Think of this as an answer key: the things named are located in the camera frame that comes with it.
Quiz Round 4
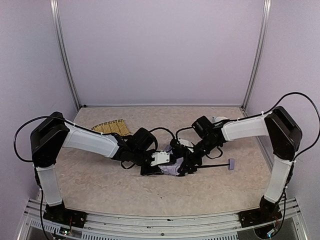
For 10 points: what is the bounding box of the lilac folding umbrella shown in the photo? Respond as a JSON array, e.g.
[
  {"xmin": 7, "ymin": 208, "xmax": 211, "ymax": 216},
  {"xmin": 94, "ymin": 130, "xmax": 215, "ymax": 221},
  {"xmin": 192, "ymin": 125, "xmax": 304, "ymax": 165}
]
[{"xmin": 158, "ymin": 147, "xmax": 235, "ymax": 177}]

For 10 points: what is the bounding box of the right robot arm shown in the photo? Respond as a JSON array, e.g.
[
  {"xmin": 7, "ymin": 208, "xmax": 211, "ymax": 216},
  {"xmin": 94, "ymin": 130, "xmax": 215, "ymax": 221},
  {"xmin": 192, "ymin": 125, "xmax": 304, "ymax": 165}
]
[{"xmin": 178, "ymin": 106, "xmax": 303, "ymax": 228}]

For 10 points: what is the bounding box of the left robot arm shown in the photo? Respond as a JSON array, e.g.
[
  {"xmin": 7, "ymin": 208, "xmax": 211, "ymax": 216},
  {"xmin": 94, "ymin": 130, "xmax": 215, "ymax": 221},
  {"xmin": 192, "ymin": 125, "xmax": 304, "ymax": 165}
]
[{"xmin": 13, "ymin": 111, "xmax": 165, "ymax": 218}]

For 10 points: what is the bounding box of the light blue ceramic mug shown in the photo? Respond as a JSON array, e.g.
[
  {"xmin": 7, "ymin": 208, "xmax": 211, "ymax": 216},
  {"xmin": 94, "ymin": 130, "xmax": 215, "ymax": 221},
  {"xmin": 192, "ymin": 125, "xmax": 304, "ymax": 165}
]
[{"xmin": 211, "ymin": 116, "xmax": 228, "ymax": 124}]

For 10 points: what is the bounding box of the woven bamboo tray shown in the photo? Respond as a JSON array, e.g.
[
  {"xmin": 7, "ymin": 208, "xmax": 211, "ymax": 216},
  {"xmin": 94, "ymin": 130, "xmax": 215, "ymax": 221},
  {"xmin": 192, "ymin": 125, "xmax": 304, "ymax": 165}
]
[{"xmin": 91, "ymin": 119, "xmax": 131, "ymax": 136}]

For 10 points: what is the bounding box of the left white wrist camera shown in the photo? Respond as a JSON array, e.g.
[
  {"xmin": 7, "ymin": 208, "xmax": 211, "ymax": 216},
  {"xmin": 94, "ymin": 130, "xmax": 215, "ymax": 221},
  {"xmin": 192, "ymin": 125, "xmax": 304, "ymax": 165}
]
[{"xmin": 150, "ymin": 151, "xmax": 170, "ymax": 167}]

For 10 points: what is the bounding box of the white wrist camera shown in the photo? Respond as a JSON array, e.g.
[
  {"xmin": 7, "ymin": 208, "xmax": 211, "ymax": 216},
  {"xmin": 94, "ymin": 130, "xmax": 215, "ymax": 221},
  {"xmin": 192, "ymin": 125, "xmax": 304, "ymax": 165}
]
[
  {"xmin": 170, "ymin": 138, "xmax": 194, "ymax": 150},
  {"xmin": 150, "ymin": 151, "xmax": 170, "ymax": 167}
]

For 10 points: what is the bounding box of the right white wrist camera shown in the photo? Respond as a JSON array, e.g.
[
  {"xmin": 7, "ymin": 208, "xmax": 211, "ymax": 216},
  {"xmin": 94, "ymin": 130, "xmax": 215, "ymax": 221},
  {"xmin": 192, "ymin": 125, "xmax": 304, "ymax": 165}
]
[{"xmin": 170, "ymin": 138, "xmax": 194, "ymax": 150}]

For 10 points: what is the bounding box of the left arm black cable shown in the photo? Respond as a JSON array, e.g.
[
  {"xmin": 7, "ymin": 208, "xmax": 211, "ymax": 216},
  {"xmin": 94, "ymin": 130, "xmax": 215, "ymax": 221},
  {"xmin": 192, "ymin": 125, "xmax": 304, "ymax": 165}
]
[{"xmin": 149, "ymin": 126, "xmax": 176, "ymax": 148}]

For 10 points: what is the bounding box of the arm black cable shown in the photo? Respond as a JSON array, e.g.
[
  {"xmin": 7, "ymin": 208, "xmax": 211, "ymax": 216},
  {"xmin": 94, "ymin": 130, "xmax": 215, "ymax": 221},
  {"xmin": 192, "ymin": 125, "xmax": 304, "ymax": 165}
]
[
  {"xmin": 149, "ymin": 126, "xmax": 176, "ymax": 148},
  {"xmin": 272, "ymin": 91, "xmax": 320, "ymax": 161}
]

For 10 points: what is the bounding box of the front aluminium rail base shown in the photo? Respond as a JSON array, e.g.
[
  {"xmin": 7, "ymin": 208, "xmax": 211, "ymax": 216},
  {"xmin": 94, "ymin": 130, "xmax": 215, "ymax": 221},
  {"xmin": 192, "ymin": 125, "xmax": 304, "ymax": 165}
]
[{"xmin": 17, "ymin": 198, "xmax": 310, "ymax": 240}]

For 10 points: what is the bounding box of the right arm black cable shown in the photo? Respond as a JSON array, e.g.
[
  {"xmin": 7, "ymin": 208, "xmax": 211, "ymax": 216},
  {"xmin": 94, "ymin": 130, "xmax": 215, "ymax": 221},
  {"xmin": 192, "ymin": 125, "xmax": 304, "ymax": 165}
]
[{"xmin": 272, "ymin": 91, "xmax": 320, "ymax": 161}]

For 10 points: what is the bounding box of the right aluminium frame post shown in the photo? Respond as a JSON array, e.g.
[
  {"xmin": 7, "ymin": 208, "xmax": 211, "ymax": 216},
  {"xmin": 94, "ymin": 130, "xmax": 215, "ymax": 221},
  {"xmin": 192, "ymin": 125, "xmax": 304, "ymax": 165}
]
[{"xmin": 241, "ymin": 0, "xmax": 272, "ymax": 112}]

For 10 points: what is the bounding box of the aluminium frame post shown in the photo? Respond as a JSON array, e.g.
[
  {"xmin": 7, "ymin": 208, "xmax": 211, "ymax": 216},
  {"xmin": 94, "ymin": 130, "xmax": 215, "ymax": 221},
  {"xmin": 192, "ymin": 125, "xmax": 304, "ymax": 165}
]
[
  {"xmin": 241, "ymin": 0, "xmax": 272, "ymax": 112},
  {"xmin": 49, "ymin": 0, "xmax": 82, "ymax": 111}
]

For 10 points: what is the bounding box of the left aluminium frame post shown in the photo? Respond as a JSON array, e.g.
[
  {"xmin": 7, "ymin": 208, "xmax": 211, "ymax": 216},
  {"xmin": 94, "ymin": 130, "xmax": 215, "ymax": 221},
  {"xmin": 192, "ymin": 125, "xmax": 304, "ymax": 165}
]
[{"xmin": 49, "ymin": 0, "xmax": 82, "ymax": 111}]

